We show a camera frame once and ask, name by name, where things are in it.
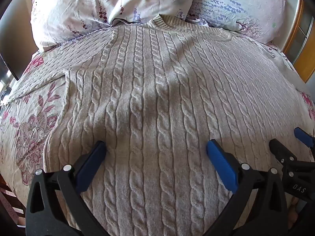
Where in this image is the floral bed sheet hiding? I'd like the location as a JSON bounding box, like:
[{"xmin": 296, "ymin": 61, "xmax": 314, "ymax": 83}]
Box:
[{"xmin": 0, "ymin": 41, "xmax": 315, "ymax": 236}]

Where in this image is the brown wooden frame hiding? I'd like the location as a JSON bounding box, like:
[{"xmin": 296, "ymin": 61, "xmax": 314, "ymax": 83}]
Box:
[{"xmin": 0, "ymin": 176, "xmax": 26, "ymax": 236}]

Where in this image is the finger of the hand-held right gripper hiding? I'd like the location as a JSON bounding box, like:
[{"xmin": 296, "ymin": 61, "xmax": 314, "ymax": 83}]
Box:
[
  {"xmin": 294, "ymin": 127, "xmax": 315, "ymax": 149},
  {"xmin": 269, "ymin": 139, "xmax": 297, "ymax": 165}
]

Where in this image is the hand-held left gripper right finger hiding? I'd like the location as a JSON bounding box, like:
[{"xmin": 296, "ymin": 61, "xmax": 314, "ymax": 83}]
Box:
[{"xmin": 204, "ymin": 139, "xmax": 290, "ymax": 236}]

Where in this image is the dark flat panel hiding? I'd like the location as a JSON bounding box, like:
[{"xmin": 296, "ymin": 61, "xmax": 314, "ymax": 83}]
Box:
[{"xmin": 0, "ymin": 53, "xmax": 19, "ymax": 81}]

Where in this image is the wooden cabinet with glass door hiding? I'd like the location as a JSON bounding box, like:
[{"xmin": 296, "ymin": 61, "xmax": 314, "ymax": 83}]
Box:
[{"xmin": 283, "ymin": 0, "xmax": 315, "ymax": 83}]

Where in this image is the white floral pillow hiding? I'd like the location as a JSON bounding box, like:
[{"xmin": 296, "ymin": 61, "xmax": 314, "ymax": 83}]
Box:
[
  {"xmin": 186, "ymin": 0, "xmax": 294, "ymax": 45},
  {"xmin": 30, "ymin": 0, "xmax": 195, "ymax": 53}
]

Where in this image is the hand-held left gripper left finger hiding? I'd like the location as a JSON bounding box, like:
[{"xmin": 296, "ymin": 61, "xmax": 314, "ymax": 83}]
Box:
[{"xmin": 25, "ymin": 141, "xmax": 110, "ymax": 236}]

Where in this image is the beige cable knit sweater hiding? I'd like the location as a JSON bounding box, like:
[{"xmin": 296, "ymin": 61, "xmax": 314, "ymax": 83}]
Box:
[{"xmin": 7, "ymin": 14, "xmax": 309, "ymax": 236}]

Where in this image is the person's right hand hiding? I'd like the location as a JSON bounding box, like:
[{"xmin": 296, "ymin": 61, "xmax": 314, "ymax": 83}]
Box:
[{"xmin": 287, "ymin": 197, "xmax": 302, "ymax": 230}]

